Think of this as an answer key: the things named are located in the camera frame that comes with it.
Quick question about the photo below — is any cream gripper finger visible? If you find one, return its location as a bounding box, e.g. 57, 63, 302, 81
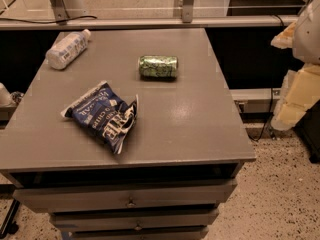
271, 22, 296, 49
271, 63, 320, 131

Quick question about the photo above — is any green soda can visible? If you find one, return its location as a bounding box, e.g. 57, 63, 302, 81
138, 55, 178, 78

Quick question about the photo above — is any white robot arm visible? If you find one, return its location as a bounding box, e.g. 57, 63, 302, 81
271, 0, 320, 131

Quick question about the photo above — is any top grey drawer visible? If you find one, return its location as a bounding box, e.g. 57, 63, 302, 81
14, 179, 237, 213

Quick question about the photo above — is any grey drawer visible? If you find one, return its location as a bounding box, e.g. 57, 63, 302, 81
14, 179, 237, 213
50, 207, 218, 232
71, 226, 209, 240

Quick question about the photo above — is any middle grey drawer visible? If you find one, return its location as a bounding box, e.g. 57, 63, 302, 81
50, 207, 218, 232

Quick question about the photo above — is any grey drawer cabinet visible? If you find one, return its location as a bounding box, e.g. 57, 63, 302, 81
0, 29, 255, 240

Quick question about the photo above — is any bottom grey drawer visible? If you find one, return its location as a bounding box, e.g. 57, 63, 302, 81
71, 226, 209, 240

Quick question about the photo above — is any blue chip bag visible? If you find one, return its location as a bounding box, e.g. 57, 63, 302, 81
61, 81, 139, 154

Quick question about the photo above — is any white plastic bottle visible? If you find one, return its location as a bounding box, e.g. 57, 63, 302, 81
46, 29, 91, 70

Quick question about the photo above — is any white object at left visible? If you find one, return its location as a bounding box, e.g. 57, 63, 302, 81
0, 83, 12, 106

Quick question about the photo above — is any black stand leg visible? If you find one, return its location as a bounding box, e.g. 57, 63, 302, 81
0, 200, 20, 240

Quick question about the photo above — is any metal bracket post centre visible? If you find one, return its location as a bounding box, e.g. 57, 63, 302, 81
182, 0, 194, 23

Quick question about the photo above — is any metal bracket post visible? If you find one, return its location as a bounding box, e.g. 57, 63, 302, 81
182, 0, 194, 23
50, 0, 68, 21

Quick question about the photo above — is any grey metal rail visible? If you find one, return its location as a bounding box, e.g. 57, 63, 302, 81
0, 15, 298, 31

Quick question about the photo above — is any black cable on rail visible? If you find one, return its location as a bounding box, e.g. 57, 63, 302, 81
0, 14, 98, 25

